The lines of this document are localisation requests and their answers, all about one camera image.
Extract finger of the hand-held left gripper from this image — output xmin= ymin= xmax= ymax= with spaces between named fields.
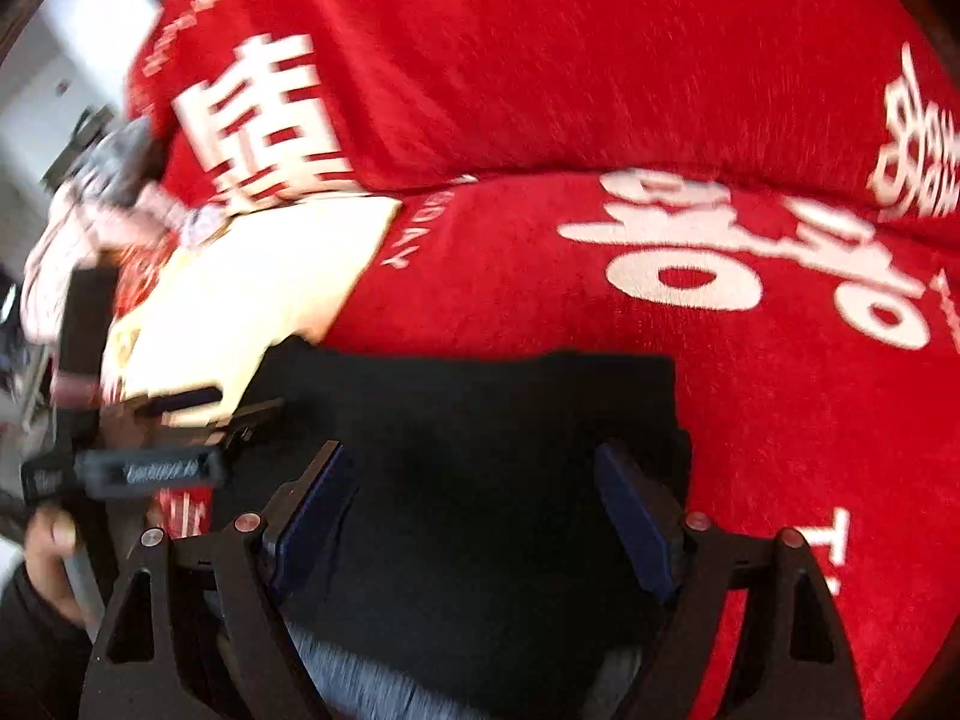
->
xmin=146 ymin=385 xmax=226 ymax=422
xmin=214 ymin=396 xmax=287 ymax=445

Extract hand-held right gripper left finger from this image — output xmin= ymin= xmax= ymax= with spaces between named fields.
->
xmin=79 ymin=441 xmax=357 ymax=720

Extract front red printed cushion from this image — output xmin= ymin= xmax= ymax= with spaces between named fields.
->
xmin=124 ymin=0 xmax=960 ymax=720

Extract person's left forearm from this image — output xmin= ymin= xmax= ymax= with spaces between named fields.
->
xmin=0 ymin=559 xmax=95 ymax=720

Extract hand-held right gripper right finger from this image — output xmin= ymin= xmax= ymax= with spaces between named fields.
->
xmin=595 ymin=441 xmax=863 ymax=720

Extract person's left hand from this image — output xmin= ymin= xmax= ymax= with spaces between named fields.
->
xmin=22 ymin=502 xmax=87 ymax=627

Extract grey cloth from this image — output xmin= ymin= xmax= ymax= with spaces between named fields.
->
xmin=94 ymin=120 xmax=170 ymax=207

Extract white pink cloth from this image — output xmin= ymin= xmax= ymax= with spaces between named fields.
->
xmin=21 ymin=172 xmax=192 ymax=338

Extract black pants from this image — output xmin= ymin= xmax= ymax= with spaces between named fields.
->
xmin=210 ymin=337 xmax=695 ymax=720

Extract cream printed cushion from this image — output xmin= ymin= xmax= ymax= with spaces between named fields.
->
xmin=101 ymin=195 xmax=406 ymax=421

